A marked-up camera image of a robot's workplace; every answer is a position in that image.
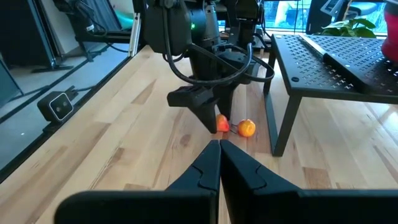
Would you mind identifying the red collapsible colander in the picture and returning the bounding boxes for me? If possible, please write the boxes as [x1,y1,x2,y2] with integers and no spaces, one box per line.
[381,0,398,63]

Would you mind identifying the black aluminium table frame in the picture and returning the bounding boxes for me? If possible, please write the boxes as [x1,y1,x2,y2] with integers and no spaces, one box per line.
[0,30,147,184]

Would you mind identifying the black table-level camera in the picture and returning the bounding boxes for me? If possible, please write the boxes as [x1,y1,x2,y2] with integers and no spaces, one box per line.
[37,90,75,123]

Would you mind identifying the large window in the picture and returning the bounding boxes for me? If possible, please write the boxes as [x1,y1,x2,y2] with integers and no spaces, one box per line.
[262,0,388,35]

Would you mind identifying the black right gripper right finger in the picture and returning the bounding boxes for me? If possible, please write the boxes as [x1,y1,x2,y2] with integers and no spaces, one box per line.
[220,139,398,224]

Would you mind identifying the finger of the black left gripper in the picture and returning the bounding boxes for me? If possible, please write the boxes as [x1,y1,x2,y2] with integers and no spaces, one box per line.
[217,83,240,121]
[167,85,218,134]

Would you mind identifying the grey office chair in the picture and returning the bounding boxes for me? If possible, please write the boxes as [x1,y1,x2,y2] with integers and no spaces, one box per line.
[320,0,379,21]

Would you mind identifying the black desk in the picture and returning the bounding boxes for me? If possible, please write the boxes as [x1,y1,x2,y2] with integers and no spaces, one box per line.
[0,0,75,74]

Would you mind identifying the small orange fruit cluster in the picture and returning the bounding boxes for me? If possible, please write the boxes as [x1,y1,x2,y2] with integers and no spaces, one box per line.
[216,113,239,134]

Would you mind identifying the green leafy potted plant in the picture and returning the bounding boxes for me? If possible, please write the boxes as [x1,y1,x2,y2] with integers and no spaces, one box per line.
[316,17,377,39]

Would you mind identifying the black perforated metal stand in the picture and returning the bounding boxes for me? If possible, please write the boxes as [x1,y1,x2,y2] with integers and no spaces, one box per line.
[262,33,398,157]

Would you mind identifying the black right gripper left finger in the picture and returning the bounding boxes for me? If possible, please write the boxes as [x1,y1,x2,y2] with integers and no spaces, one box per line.
[54,139,221,224]

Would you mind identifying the black-handled kitchen knife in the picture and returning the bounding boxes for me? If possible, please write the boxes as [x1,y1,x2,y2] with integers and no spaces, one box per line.
[299,34,384,94]

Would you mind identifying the silver aluminium strut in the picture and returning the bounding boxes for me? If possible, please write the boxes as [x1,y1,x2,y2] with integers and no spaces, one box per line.
[128,12,142,58]

